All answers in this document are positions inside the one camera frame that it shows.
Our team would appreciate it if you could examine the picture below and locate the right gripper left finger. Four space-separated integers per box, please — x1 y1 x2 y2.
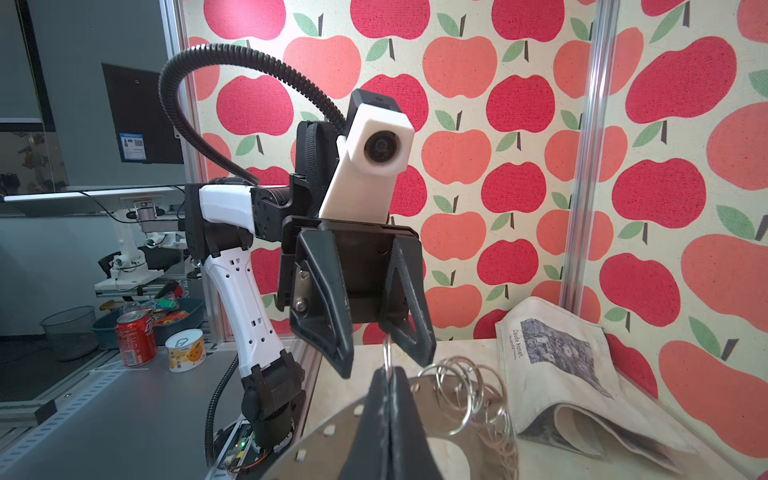
339 368 391 480

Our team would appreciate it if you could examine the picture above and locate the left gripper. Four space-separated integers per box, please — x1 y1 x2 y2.
276 215 437 379

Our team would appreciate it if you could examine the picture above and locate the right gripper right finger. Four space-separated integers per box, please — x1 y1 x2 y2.
389 367 442 480

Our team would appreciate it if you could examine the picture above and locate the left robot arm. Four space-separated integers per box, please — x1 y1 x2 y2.
186 106 436 453

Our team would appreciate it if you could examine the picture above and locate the printed canvas tote bag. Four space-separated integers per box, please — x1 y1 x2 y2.
495 295 730 475

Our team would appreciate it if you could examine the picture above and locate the small food can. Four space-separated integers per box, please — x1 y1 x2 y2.
165 329 206 373

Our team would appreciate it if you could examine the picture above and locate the blue tray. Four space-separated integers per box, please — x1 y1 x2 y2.
91 298 205 350

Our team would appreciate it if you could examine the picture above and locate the red soda can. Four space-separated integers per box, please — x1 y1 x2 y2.
115 309 157 368

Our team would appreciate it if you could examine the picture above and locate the black monitor panel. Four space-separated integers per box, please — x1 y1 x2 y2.
101 63 183 165

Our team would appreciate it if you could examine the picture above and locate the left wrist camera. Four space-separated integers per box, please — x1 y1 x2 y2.
319 89 415 224

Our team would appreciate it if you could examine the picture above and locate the wire waste basket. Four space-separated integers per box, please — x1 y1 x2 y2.
40 306 99 362

